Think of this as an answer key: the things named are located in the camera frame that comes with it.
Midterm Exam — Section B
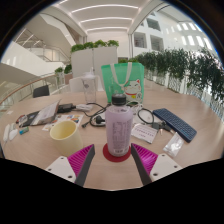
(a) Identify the white power adapter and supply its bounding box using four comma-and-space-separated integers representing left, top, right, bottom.
75, 103, 94, 112

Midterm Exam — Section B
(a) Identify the black power cable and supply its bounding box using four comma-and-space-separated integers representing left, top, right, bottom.
81, 102, 111, 129

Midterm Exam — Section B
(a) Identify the pale yellow mug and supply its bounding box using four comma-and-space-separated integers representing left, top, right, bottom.
49, 119, 84, 158

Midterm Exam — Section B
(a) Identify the bunch of keys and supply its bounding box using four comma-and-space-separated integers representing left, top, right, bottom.
151, 120, 173, 135

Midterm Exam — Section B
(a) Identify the dark blue keyboard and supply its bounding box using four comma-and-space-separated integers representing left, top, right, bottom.
152, 107, 198, 144

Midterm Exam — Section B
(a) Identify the black power adapter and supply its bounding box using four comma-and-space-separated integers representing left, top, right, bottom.
57, 102, 77, 114

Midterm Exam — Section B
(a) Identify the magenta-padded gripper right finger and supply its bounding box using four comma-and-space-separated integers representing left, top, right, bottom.
130, 142, 183, 186

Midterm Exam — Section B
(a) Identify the clear plastic packet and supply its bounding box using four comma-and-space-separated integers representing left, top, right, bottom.
162, 131, 185, 158

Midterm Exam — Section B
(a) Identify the small teal object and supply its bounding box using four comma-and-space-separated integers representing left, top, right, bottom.
18, 125, 30, 136

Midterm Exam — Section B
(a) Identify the green tote bag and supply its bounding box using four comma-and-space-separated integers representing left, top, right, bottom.
101, 61, 146, 104

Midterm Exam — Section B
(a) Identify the looped black cable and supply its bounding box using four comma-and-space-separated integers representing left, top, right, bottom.
137, 107, 156, 126

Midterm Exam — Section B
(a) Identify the open booklet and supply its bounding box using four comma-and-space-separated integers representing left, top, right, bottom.
30, 99, 63, 127

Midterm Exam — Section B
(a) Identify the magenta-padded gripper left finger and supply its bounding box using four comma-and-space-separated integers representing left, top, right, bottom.
44, 143, 96, 188

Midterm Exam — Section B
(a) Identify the white planter partition with plants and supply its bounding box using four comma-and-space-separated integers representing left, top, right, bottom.
70, 39, 120, 79

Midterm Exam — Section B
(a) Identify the black office chair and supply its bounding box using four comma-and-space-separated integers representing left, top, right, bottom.
32, 84, 51, 99

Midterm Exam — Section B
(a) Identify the colourful sticker sheet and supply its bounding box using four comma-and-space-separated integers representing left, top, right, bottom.
41, 113, 84, 132

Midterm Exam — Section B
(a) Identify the white printed card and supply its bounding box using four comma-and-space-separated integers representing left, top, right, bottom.
130, 122, 159, 145

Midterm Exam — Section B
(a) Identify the row of green hedge plants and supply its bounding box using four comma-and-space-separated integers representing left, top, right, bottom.
134, 48, 224, 111

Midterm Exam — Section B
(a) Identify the small white device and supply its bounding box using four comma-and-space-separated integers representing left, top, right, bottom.
2, 123, 11, 143

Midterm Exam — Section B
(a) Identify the group of ceiling light strips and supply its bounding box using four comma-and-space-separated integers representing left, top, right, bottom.
71, 3, 139, 34

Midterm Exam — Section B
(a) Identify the flat round red coaster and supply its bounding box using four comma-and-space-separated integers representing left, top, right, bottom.
102, 142, 132, 163

